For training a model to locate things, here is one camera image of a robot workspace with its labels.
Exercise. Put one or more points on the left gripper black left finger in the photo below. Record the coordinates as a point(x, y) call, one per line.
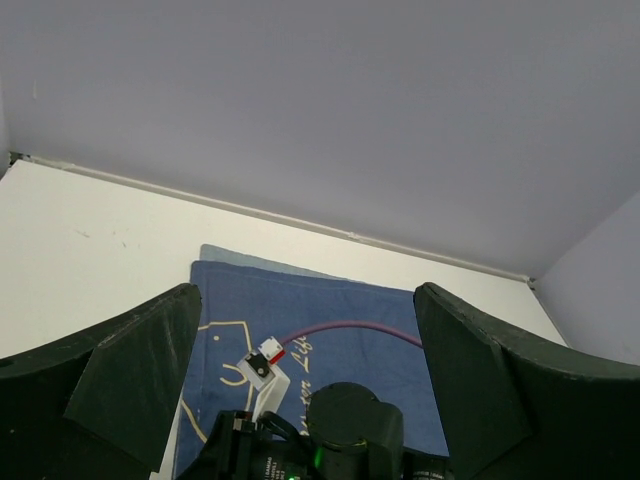
point(99, 403)

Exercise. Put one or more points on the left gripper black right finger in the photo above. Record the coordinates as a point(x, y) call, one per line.
point(514, 405)

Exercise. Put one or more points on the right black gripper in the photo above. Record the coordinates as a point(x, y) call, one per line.
point(240, 448)

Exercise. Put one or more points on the blue embroidered cloth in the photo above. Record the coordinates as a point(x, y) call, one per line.
point(334, 330)

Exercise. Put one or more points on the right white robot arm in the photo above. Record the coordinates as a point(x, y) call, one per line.
point(351, 435)

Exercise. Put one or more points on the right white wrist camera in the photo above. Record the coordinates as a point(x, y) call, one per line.
point(260, 367)

